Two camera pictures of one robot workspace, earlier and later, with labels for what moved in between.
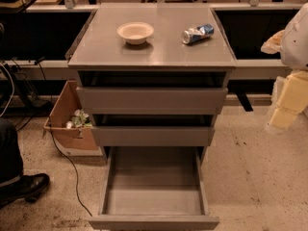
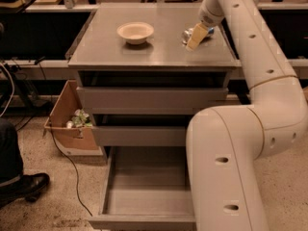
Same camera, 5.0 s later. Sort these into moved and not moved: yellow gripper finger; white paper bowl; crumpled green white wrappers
Moved: yellow gripper finger
Not moved: white paper bowl; crumpled green white wrappers
